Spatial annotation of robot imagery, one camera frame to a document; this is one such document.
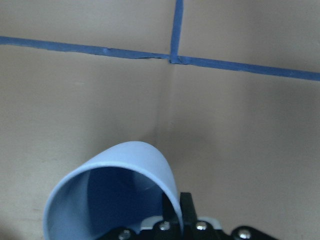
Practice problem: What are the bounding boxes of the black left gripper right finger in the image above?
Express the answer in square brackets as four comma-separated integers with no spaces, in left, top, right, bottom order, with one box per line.
[180,192,198,228]

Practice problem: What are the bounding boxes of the blue cup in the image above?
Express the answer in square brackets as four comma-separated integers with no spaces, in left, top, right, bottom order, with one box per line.
[42,141,183,240]

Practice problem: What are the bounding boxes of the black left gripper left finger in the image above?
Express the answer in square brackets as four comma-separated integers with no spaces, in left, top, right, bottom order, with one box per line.
[162,193,180,225]

